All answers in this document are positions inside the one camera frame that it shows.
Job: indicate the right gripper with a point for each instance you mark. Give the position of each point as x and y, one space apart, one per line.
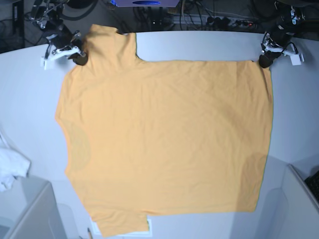
63 39

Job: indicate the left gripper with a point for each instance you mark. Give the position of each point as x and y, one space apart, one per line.
275 37

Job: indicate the orange T-shirt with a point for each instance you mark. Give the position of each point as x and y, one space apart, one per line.
162 138

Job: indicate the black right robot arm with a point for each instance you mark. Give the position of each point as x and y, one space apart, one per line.
45 13

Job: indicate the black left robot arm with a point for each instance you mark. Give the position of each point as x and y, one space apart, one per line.
290 17

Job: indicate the purple box with blue oval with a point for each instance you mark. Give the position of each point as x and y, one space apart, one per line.
151 3

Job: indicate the white crumpled cloth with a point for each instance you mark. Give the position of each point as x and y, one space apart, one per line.
12 165

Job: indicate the black keyboard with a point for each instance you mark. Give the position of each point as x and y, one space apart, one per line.
312 183

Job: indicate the grey bin right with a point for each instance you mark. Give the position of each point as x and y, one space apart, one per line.
290 211

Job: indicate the grey bin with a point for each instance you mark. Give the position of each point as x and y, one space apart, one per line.
290 211
29 211

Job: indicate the grey bin left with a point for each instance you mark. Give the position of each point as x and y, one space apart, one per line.
29 211

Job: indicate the pencil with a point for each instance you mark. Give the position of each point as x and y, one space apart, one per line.
89 233

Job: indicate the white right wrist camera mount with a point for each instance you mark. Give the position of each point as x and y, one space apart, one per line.
57 56

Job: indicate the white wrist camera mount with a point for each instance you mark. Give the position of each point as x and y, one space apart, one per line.
57 56
290 50

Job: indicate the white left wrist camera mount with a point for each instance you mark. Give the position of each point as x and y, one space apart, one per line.
290 50

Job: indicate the power strip with cables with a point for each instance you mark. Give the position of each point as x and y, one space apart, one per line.
196 21

